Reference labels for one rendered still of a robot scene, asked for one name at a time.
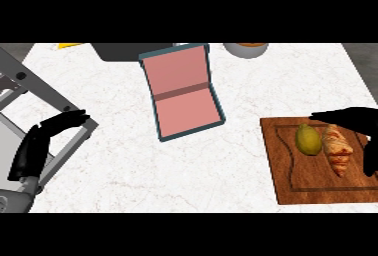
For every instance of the yellow flat object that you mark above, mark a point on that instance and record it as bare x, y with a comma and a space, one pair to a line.
69, 45

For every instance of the grey metal frame rack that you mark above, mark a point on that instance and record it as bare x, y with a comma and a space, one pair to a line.
46, 110

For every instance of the yellow green lemon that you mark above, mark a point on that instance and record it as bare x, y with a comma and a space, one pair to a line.
307, 140

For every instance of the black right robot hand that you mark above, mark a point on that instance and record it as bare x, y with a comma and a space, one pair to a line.
359, 121

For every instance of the golden brown croissant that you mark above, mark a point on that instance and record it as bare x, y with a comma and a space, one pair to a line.
337, 150

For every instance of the open pink teal box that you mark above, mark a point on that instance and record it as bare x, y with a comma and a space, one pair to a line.
183, 93

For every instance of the brown wooden cutting board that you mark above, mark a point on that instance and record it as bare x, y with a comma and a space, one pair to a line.
322, 163

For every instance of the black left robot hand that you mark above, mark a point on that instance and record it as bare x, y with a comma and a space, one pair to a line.
34, 146

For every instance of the grey round pot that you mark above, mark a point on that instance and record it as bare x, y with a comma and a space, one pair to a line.
245, 50

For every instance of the dark grey flat appliance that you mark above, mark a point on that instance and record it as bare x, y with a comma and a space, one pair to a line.
123, 51

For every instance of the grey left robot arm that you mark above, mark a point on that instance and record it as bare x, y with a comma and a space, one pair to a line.
16, 196

